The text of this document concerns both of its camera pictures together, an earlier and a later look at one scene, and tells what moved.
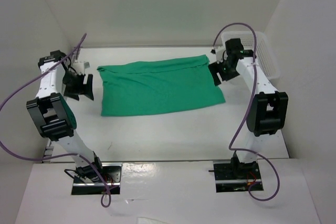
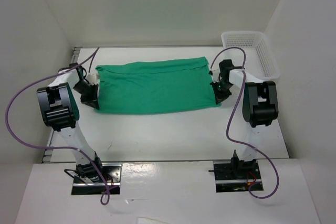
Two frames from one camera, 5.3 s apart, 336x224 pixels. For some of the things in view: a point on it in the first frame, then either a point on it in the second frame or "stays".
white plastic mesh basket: x=266 y=57 stays
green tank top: x=153 y=85 stays
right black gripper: x=214 y=68 → x=220 y=97
